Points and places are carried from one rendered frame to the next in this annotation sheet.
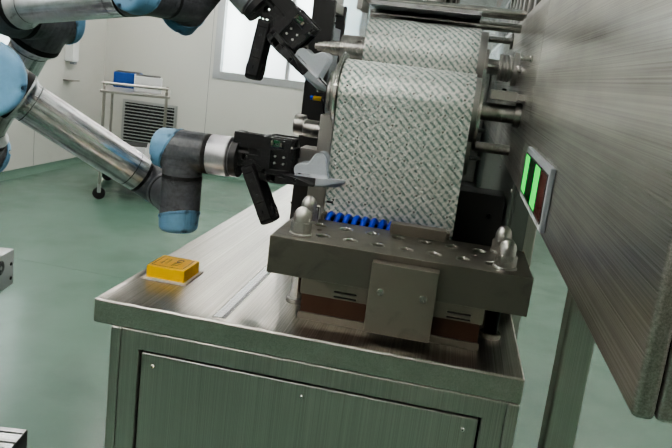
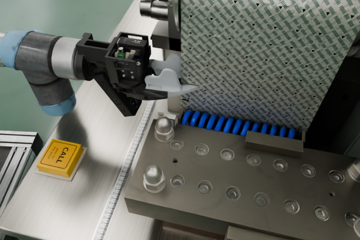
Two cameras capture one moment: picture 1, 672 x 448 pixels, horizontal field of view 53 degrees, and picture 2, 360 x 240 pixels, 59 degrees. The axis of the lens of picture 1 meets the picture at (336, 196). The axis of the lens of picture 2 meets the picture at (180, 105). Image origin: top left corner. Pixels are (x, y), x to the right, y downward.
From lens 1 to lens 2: 0.83 m
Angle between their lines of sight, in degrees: 39
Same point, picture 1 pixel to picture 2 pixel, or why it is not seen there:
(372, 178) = (226, 85)
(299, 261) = (156, 213)
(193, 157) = (44, 70)
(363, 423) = not seen: outside the picture
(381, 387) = not seen: outside the picture
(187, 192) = (53, 91)
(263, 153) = (110, 70)
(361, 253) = (215, 220)
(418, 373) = not seen: outside the picture
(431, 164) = (293, 79)
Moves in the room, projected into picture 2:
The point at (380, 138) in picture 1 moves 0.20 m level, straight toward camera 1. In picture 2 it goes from (235, 53) to (233, 169)
